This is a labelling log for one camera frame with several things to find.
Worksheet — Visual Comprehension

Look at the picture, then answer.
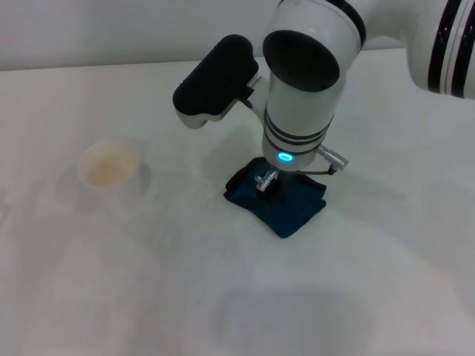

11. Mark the white paper cup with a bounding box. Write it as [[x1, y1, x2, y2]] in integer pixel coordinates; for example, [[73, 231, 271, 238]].
[[76, 139, 143, 209]]

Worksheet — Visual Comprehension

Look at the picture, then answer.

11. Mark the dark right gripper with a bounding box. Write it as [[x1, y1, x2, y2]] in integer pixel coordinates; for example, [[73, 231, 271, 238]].
[[255, 167, 298, 204]]

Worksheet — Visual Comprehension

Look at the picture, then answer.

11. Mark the blue rag with black trim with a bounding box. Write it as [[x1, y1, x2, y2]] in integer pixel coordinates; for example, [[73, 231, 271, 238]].
[[223, 156, 329, 240]]

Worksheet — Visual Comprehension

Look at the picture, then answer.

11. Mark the silver metal connector fitting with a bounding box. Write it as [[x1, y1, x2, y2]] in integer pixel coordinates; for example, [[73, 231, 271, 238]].
[[253, 168, 280, 194]]

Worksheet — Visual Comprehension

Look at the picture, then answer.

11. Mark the right wrist camera housing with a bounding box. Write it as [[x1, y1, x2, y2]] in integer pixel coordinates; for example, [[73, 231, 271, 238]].
[[171, 33, 261, 131]]

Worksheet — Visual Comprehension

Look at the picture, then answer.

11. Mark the black cable with silver plug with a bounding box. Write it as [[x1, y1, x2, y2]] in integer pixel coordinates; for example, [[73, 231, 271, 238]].
[[296, 145, 351, 178]]

